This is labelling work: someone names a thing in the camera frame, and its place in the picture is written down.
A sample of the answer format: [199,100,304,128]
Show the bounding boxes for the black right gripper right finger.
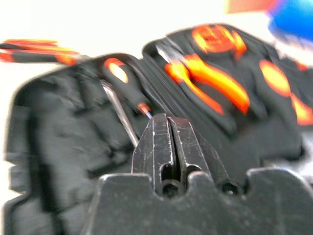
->
[168,117,231,189]

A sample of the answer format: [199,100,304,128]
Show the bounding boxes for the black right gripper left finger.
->
[131,113,178,189]

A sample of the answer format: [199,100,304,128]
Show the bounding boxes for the black plastic tool case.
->
[3,23,313,235]

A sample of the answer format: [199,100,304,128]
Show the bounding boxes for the silver metal hex key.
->
[99,79,140,148]

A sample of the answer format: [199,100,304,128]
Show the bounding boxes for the orange black utility knife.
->
[258,59,313,127]

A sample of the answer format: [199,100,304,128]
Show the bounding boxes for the orange black tape measure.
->
[191,23,247,59]

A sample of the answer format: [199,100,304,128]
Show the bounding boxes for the orange red flat object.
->
[225,0,278,15]

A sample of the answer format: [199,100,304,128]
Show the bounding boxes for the slim orange black screwdriver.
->
[4,38,79,54]
[0,49,79,66]

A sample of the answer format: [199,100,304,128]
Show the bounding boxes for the blue round object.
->
[267,0,313,42]

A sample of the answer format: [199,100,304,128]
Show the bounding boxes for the black orange handled screwdriver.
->
[102,57,154,120]

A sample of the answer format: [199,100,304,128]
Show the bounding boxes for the orange black handled pliers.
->
[156,40,251,116]

